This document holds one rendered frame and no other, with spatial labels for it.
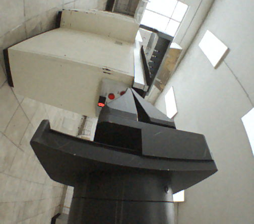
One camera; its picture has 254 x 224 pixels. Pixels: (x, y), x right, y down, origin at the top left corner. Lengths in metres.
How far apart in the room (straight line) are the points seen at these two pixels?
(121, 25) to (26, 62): 0.84
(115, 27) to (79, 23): 0.34
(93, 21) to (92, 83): 0.76
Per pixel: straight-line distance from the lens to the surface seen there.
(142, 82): 0.61
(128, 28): 1.25
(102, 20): 1.27
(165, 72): 1.46
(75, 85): 0.70
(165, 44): 1.39
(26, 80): 0.87
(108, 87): 0.62
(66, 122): 2.62
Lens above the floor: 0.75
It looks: 7 degrees up
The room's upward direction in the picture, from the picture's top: 105 degrees clockwise
